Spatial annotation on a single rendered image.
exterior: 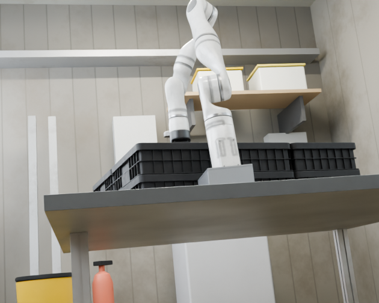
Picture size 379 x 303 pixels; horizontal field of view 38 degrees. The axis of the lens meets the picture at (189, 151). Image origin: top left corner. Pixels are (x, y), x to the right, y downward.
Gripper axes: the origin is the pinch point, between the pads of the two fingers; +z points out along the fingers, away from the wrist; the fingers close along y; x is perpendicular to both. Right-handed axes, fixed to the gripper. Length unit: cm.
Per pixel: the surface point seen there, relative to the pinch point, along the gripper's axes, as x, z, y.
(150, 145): -11.3, -6.8, -13.3
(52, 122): 247, -94, -42
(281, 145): -5.1, -6.6, 37.3
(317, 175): -4, 5, 51
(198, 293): 192, 49, 51
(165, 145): -10.6, -6.6, -8.0
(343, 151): -1, -4, 65
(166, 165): -9.5, 0.1, -8.1
